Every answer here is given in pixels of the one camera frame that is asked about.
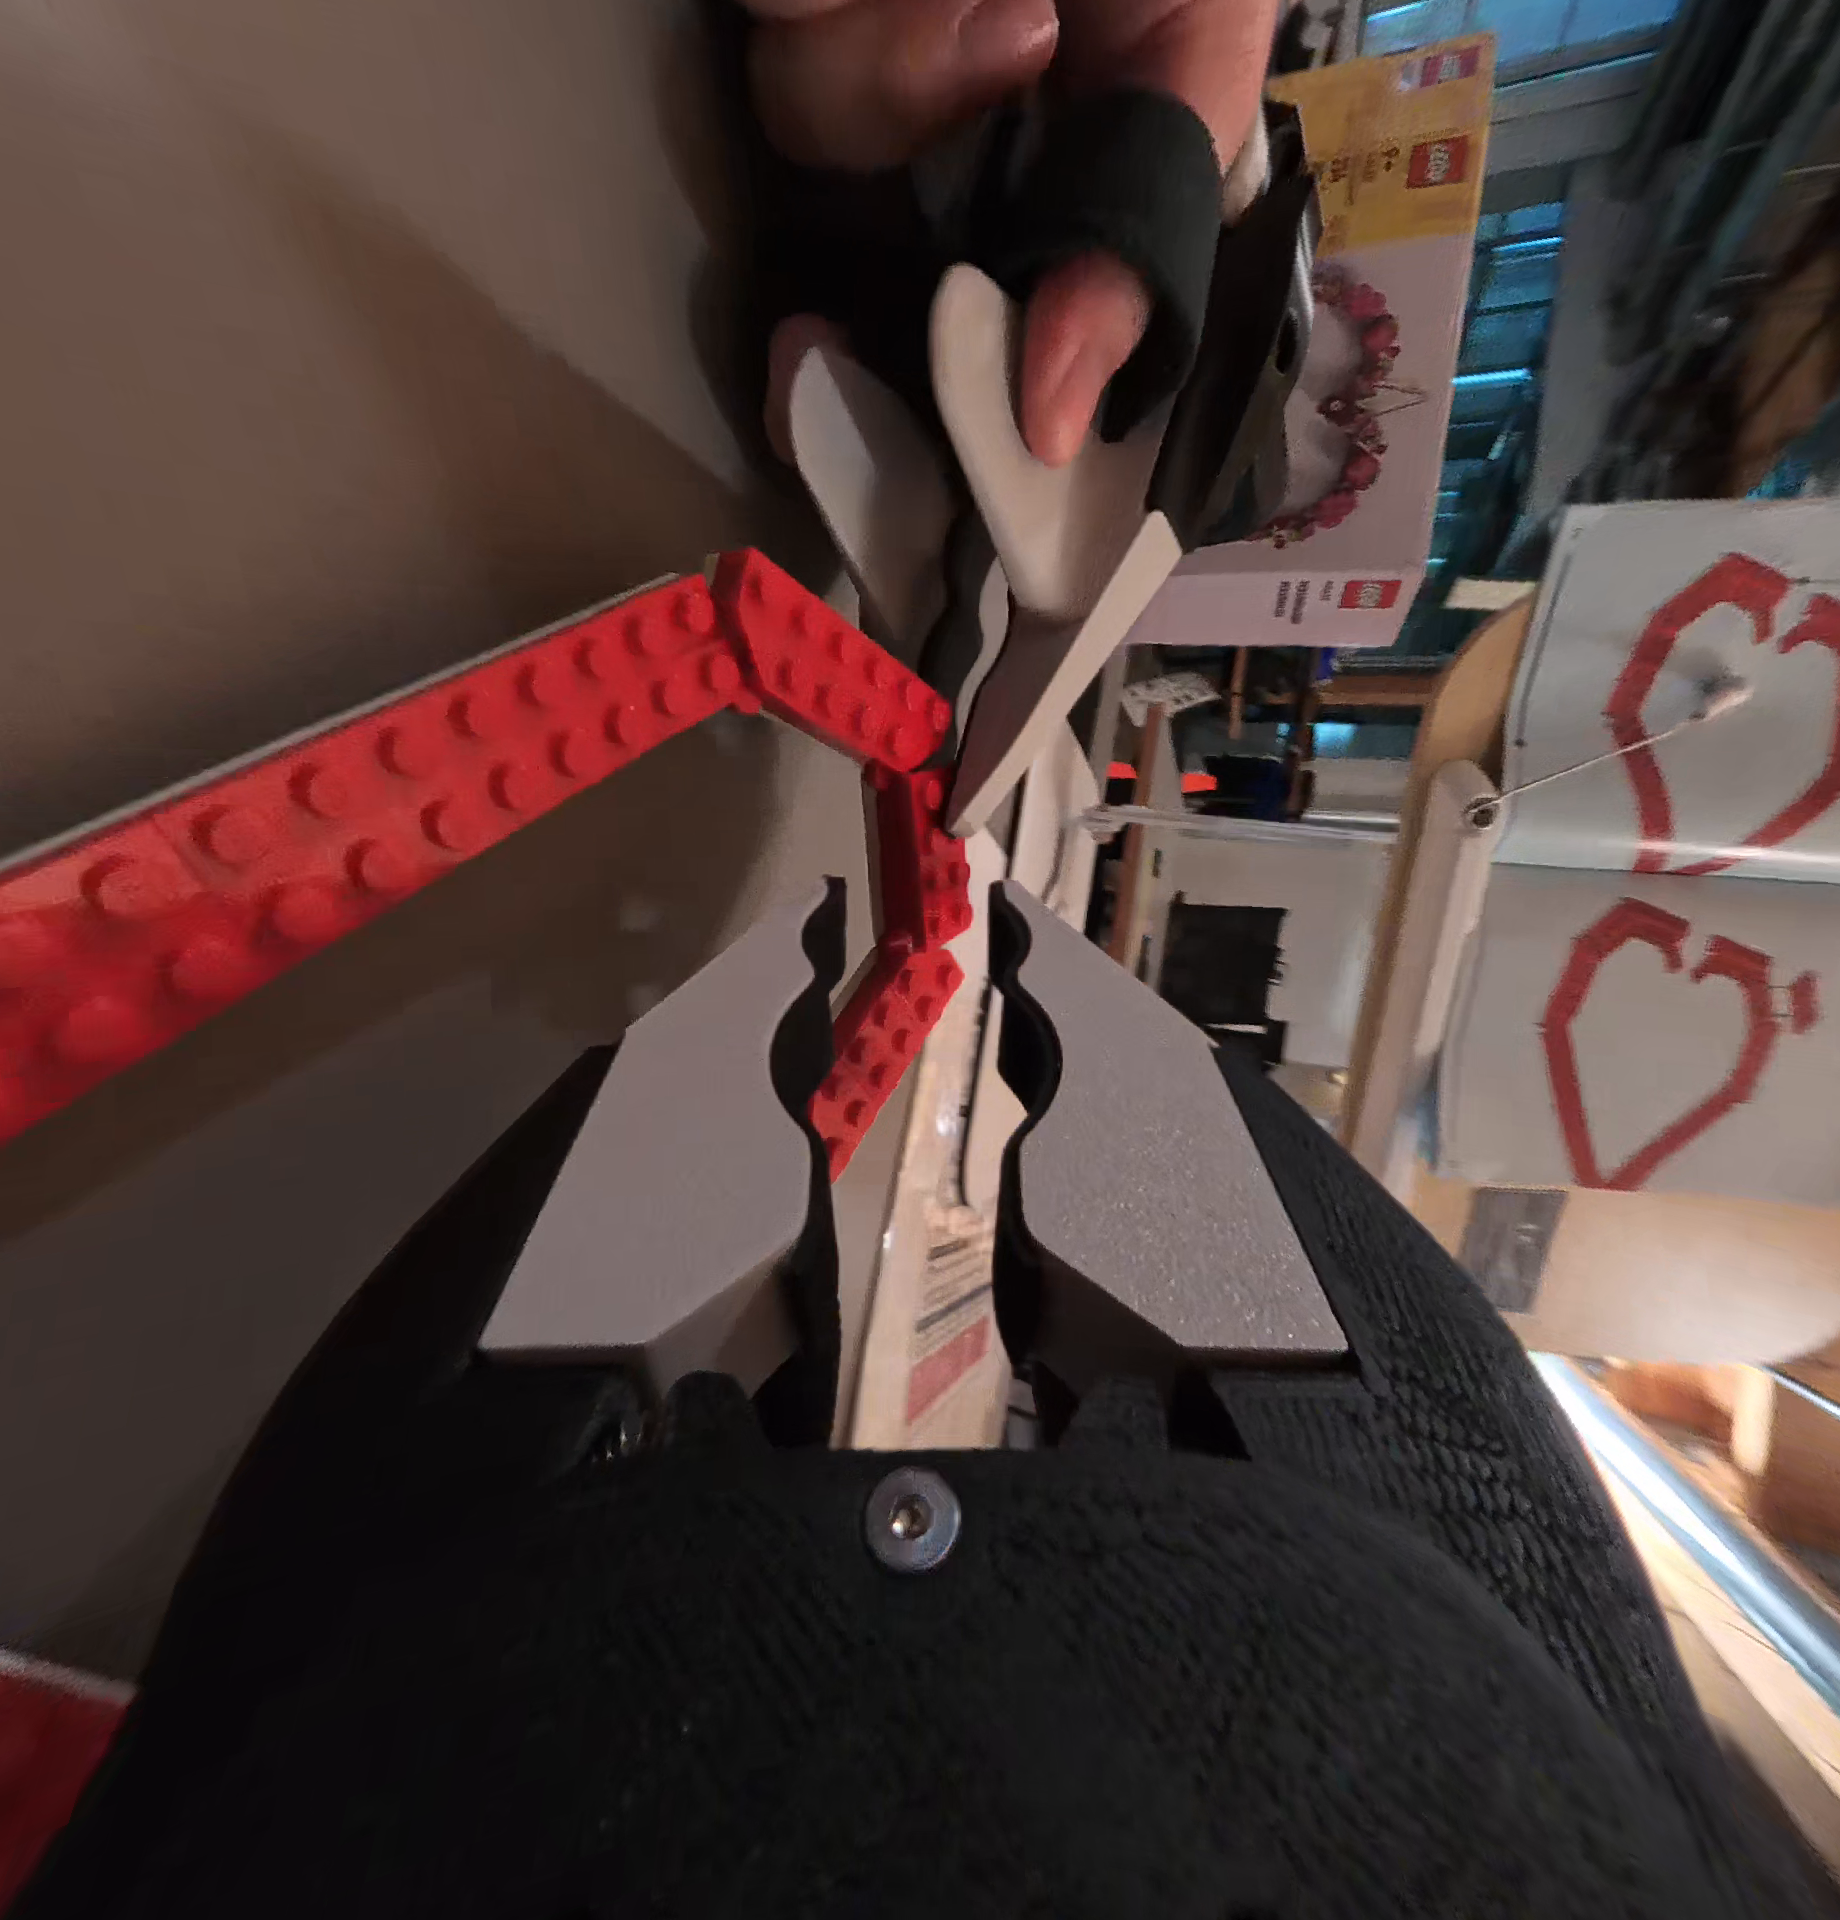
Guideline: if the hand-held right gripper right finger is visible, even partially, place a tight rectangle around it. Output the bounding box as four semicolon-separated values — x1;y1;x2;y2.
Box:
987;880;1351;1375

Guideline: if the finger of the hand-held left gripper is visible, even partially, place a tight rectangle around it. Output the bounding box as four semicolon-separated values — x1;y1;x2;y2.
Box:
782;345;1013;711
942;510;1185;841

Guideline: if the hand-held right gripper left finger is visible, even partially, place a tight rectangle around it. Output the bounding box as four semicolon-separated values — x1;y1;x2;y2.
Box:
477;877;848;1446

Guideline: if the red hinged lego plate chain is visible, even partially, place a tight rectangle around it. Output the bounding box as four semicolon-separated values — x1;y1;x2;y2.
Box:
707;547;978;1183

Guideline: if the long red lego plate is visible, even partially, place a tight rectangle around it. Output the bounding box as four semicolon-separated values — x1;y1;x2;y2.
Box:
0;574;753;1177

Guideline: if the lego set box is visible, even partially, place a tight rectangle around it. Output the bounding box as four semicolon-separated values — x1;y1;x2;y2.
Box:
1134;33;1503;651

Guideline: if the person's left hand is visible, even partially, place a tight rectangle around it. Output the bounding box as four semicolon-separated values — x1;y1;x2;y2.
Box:
746;0;1282;468

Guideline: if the black storage box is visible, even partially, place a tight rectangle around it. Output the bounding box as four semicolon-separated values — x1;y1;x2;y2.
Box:
1156;894;1293;1070

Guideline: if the printed paper sheet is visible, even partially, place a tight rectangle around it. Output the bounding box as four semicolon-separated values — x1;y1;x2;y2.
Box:
855;900;1017;1452

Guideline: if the white bar with screws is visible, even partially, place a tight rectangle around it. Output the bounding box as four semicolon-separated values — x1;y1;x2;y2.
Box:
1343;756;1504;1161

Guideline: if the paper with red heart drawings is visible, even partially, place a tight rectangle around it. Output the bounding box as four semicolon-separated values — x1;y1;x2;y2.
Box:
1436;498;1840;1206

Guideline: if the metal tube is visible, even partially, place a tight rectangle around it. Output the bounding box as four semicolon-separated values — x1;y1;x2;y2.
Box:
1532;1350;1840;1704

